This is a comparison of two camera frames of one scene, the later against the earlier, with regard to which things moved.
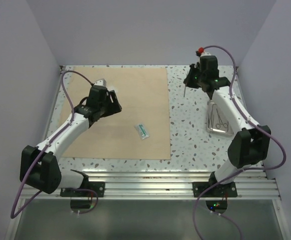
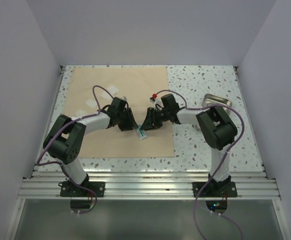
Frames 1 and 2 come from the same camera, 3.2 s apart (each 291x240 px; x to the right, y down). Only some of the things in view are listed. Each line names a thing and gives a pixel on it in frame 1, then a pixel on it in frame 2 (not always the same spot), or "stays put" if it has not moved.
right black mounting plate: x=220 y=190 stays put
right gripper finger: x=191 y=78 → x=154 y=119
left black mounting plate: x=99 y=186 stays put
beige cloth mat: x=140 y=130 stays put
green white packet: x=142 y=131 stays put
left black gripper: x=114 y=107 → x=130 y=123
